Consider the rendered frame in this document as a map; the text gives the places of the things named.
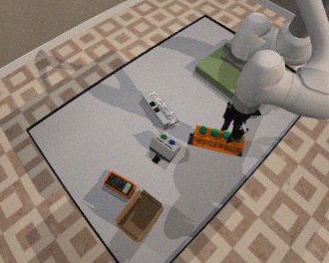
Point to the orange digital multimeter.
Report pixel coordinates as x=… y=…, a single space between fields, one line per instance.
x=120 y=185

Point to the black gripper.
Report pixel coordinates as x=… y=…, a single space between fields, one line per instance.
x=239 y=121

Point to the brown cardboard box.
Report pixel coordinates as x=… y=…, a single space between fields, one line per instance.
x=136 y=217

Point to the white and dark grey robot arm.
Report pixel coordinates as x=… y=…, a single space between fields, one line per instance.
x=264 y=79

